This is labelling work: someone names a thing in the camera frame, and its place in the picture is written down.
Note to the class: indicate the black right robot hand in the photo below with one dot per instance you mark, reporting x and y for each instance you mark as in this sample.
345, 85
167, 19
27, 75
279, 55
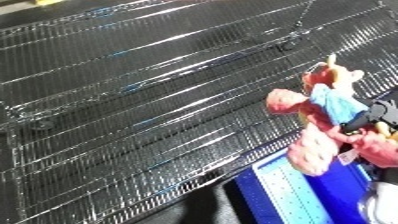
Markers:
373, 116

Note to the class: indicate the red dragon soft toy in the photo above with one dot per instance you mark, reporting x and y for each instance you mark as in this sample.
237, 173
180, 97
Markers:
323, 123

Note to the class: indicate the pale right robot arm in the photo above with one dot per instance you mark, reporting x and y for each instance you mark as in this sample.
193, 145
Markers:
382, 205

